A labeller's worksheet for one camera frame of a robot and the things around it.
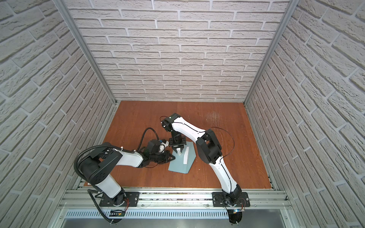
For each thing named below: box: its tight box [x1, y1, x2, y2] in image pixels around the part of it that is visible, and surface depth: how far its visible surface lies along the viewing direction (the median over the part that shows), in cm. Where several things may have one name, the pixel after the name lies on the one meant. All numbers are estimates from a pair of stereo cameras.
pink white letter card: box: [183, 146, 190, 165], surface depth 91 cm
